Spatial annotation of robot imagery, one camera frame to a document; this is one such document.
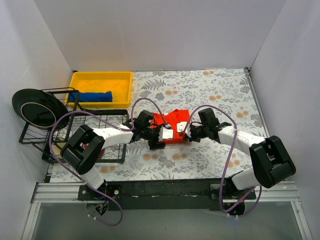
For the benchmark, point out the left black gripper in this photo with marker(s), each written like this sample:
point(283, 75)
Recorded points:
point(155, 135)

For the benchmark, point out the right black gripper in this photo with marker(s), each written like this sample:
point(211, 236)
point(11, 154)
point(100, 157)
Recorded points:
point(193, 133)

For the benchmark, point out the orange t shirt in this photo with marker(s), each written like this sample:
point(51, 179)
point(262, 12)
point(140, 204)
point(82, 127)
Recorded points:
point(173, 118)

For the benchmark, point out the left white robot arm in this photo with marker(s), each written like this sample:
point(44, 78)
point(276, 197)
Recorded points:
point(84, 147)

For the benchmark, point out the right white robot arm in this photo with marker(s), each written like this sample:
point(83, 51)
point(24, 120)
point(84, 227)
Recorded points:
point(271, 162)

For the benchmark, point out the floral table mat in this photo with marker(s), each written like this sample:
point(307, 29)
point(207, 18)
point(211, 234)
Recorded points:
point(229, 90)

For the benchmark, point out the red bowl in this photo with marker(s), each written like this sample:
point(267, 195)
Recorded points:
point(101, 153)

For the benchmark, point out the yellow plastic bin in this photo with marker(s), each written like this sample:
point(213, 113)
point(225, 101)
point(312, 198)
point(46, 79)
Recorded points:
point(119, 83)

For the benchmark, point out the blue rolled t shirt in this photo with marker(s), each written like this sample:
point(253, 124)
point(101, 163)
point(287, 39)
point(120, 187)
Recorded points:
point(88, 97)

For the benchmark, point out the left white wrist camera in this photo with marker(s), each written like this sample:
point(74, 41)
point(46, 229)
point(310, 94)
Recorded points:
point(166, 133)

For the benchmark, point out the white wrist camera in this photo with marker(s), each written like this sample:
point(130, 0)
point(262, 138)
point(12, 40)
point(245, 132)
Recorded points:
point(166, 133)
point(181, 126)

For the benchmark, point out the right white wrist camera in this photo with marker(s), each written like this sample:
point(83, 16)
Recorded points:
point(181, 126)

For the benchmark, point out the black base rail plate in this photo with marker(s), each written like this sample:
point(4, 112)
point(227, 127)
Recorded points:
point(165, 194)

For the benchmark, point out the black wire dish rack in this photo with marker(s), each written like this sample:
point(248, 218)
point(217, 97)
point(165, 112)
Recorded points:
point(55, 138)

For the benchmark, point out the aluminium frame rail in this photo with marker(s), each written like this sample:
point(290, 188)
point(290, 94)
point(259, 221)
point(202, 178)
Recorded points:
point(284, 191)

